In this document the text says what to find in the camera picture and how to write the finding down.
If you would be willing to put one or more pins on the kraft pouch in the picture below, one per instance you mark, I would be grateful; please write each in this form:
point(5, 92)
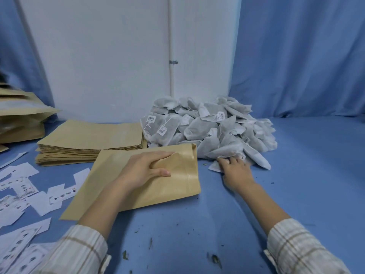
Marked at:
point(114, 168)

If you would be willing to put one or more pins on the pile of kraft pouches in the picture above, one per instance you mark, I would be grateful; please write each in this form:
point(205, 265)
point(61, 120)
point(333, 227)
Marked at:
point(20, 125)

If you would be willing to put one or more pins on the blue curtain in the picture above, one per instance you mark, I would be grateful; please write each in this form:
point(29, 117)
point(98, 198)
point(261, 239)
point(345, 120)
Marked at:
point(299, 54)
point(17, 54)

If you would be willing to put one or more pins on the white wall pipe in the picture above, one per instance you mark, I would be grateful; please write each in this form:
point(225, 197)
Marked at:
point(171, 34)

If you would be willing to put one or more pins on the white paper labels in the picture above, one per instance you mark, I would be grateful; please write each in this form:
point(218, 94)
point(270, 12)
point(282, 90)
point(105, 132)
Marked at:
point(42, 202)

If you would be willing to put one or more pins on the pile of white tea bags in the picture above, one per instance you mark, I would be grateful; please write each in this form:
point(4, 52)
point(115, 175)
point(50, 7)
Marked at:
point(211, 131)

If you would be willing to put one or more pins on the person's left hand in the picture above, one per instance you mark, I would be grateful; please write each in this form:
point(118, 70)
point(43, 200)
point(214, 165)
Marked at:
point(137, 171)

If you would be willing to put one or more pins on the person's right hand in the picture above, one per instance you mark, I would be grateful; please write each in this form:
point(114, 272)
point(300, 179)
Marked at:
point(236, 174)

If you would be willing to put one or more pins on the blue table cover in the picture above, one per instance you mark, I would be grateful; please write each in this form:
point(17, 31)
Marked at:
point(313, 182)

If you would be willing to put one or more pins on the stack of kraft pouches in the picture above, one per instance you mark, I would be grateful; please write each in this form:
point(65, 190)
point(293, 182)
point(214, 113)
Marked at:
point(85, 136)

